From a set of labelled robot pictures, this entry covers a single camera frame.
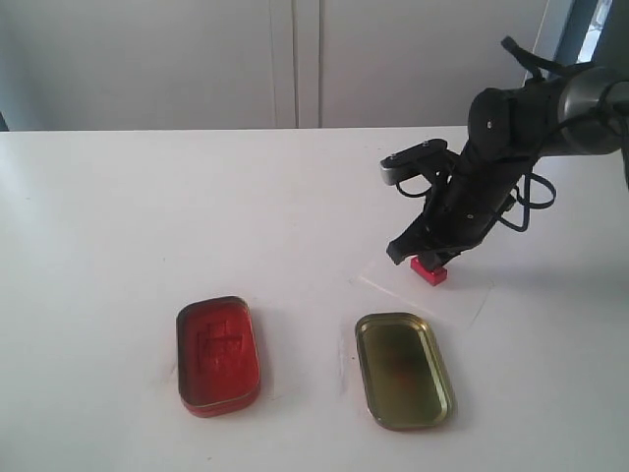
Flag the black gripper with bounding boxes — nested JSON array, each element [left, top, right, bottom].
[[386, 161, 519, 269]]

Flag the red stamp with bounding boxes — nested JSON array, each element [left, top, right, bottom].
[[410, 257, 448, 286]]

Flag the red rectangular tray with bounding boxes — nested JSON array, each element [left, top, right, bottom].
[[176, 296, 261, 418]]

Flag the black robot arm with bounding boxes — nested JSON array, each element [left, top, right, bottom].
[[380, 67, 628, 270]]

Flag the gold tin lid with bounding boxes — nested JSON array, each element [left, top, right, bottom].
[[355, 313, 455, 432]]

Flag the white cabinet doors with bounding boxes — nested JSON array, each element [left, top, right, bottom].
[[1, 1, 570, 131]]

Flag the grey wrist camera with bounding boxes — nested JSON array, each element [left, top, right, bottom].
[[379, 139, 448, 186]]

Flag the black cable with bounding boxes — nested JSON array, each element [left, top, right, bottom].
[[395, 36, 620, 232]]

